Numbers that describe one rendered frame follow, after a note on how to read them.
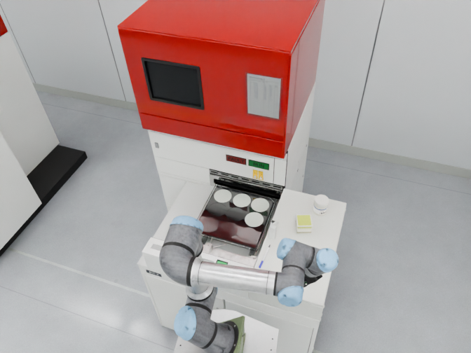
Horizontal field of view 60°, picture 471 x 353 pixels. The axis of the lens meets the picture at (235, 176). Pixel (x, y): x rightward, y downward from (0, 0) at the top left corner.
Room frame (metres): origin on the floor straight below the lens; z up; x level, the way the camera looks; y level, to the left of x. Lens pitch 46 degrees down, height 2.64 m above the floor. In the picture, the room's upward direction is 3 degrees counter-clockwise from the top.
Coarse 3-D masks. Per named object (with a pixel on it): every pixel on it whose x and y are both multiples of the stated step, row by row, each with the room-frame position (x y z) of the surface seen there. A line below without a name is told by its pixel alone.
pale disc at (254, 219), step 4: (252, 212) 1.41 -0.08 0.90; (256, 212) 1.41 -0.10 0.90; (248, 216) 1.39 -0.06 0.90; (252, 216) 1.38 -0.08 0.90; (256, 216) 1.38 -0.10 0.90; (260, 216) 1.38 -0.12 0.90; (248, 220) 1.36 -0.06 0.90; (252, 220) 1.36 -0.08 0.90; (256, 220) 1.36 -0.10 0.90; (260, 220) 1.36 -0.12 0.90; (248, 224) 1.33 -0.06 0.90; (252, 224) 1.33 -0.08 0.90; (256, 224) 1.33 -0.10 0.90; (260, 224) 1.33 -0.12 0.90
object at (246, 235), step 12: (240, 192) 1.57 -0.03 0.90; (216, 204) 1.49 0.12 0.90; (228, 204) 1.48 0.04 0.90; (204, 216) 1.40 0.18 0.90; (216, 216) 1.40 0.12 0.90; (228, 216) 1.39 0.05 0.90; (240, 216) 1.39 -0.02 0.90; (264, 216) 1.38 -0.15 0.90; (204, 228) 1.32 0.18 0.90; (216, 228) 1.32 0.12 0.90; (228, 228) 1.31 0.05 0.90; (240, 228) 1.31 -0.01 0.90; (252, 228) 1.30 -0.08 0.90; (228, 240) 1.24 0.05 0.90; (240, 240) 1.23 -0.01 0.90; (252, 240) 1.23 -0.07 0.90
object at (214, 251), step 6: (204, 246) 1.22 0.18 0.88; (210, 252) 1.18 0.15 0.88; (216, 252) 1.18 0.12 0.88; (222, 252) 1.18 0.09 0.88; (228, 252) 1.18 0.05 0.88; (228, 258) 1.14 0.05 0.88; (234, 258) 1.14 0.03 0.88; (240, 258) 1.13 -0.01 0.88; (246, 258) 1.13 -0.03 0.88; (246, 264) 1.10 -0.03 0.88
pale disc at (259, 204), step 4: (256, 200) 1.50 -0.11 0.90; (260, 200) 1.50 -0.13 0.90; (264, 200) 1.49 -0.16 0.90; (252, 204) 1.47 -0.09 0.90; (256, 204) 1.47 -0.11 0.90; (260, 204) 1.47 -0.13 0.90; (264, 204) 1.47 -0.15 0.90; (268, 204) 1.47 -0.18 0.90; (252, 208) 1.44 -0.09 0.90; (256, 208) 1.44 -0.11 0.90; (260, 208) 1.44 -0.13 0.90; (264, 208) 1.44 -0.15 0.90
